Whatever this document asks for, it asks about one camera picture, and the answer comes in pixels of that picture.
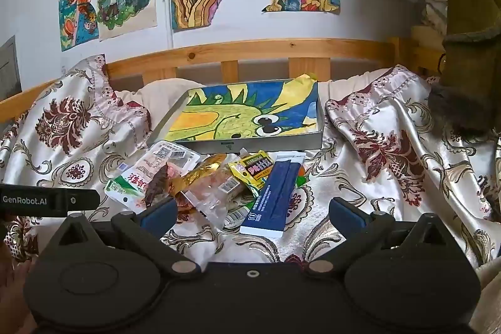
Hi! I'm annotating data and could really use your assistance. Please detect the clear pink sausage pack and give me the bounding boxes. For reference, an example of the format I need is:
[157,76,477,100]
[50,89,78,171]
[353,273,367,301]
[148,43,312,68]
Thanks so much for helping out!
[182,164,241,231]

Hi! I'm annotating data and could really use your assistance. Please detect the green white sausage stick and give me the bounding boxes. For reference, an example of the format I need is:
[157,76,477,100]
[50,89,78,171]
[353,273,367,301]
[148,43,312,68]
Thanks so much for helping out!
[222,173,311,232]

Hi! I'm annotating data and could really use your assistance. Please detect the floral satin blanket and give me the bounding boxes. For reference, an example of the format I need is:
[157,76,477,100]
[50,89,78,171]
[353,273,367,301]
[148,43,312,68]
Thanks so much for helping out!
[0,54,501,274]

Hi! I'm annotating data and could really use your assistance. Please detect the dark blue white packet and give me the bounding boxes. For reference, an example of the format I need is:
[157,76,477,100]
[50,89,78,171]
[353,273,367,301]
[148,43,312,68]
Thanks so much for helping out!
[239,151,307,239]

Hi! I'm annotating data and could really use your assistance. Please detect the cream pillow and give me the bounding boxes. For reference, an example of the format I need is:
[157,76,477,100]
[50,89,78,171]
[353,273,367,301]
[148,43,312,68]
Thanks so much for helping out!
[113,66,396,123]

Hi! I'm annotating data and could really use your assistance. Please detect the grey metal tray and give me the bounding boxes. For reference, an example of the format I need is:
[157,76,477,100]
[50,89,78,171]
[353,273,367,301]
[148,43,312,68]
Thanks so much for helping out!
[151,79,325,155]

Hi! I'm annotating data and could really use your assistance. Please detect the olive hanging garment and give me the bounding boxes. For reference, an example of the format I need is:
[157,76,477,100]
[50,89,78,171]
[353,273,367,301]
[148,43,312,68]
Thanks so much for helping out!
[426,0,501,135]

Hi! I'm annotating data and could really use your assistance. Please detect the colourful dragon drawing sheet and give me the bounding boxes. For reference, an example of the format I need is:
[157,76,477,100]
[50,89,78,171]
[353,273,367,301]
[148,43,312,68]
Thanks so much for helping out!
[164,73,319,143]

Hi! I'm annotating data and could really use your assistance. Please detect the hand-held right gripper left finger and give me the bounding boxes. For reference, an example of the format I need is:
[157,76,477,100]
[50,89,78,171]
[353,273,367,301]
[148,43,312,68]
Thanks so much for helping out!
[49,197,202,278]

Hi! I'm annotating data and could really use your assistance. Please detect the grey wall panel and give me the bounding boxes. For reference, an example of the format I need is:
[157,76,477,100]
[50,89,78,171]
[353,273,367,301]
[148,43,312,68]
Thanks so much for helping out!
[0,35,23,97]

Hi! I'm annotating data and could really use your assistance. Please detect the dark brown meat snack pack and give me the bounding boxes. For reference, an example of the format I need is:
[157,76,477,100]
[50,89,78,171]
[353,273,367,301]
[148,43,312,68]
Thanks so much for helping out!
[143,164,170,207]

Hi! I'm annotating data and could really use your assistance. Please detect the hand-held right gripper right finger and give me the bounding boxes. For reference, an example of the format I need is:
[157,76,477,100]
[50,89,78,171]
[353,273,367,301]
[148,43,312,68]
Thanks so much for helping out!
[305,197,455,278]

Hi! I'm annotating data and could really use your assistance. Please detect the red-haired girl wall poster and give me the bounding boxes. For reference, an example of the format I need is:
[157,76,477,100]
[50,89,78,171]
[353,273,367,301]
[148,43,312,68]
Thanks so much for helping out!
[58,0,100,53]

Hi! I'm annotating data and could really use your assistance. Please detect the white green snack packet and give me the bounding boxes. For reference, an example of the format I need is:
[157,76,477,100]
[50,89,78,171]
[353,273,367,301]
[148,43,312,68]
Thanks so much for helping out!
[105,140,198,213]

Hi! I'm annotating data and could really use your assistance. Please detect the yellow green snack packet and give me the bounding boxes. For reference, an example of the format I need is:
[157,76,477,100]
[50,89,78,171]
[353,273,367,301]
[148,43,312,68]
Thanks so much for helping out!
[228,151,275,198]

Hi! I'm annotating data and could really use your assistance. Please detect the gold foil snack packet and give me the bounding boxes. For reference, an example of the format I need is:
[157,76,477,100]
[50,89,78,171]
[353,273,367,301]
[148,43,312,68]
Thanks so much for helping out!
[168,154,230,203]

